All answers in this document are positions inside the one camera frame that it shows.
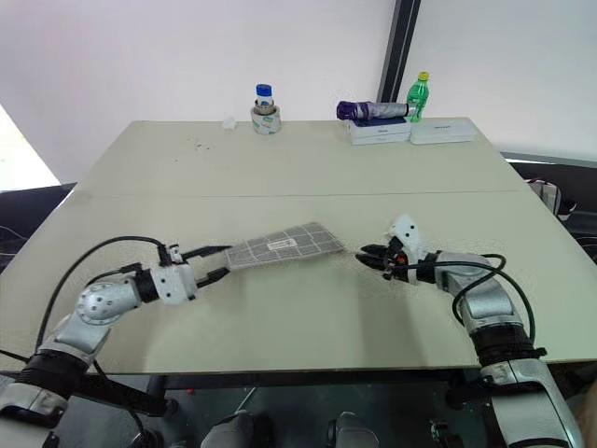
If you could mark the grey checked pencil pouch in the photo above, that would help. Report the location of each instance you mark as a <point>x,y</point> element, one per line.
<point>284,245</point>

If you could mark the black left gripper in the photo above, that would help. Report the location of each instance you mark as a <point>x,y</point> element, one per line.
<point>171,254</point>

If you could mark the flat white box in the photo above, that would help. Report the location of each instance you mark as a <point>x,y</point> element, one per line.
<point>440,131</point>

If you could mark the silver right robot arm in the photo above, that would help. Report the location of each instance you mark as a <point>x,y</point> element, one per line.
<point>499,326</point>

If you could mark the dark side table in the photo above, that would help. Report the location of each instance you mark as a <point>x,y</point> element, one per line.
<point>28,219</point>

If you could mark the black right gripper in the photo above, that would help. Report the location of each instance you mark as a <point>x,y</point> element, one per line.
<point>398,261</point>

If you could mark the black table frame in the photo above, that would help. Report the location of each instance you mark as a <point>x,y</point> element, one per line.
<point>261,379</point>

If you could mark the white tape roll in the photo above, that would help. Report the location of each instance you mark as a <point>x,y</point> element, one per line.
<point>266,121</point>

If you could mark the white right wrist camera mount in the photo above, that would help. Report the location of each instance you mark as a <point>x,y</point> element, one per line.
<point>408,235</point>

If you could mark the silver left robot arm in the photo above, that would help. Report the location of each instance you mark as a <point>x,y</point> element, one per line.
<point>79,336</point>

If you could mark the dark vertical pillar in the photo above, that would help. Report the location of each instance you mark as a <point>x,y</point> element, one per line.
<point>397,51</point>

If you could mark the small white crumpled scrap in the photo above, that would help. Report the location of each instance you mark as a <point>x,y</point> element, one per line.
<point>228,123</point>

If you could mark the green bottle with yellow cap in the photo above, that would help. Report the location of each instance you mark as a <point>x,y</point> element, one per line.
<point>416,100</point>

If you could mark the purple folded umbrella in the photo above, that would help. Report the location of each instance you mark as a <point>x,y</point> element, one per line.
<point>370,110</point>

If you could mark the white and black bag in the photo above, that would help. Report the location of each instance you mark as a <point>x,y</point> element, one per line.
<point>546,196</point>

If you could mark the white box with blue lid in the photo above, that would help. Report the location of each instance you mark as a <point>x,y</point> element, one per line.
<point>378,131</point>

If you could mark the grey rounded shape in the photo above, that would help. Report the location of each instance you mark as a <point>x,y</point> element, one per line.
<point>233,431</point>
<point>352,431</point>

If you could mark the blue capped white bottle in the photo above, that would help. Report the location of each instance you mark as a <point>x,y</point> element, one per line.
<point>264,97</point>

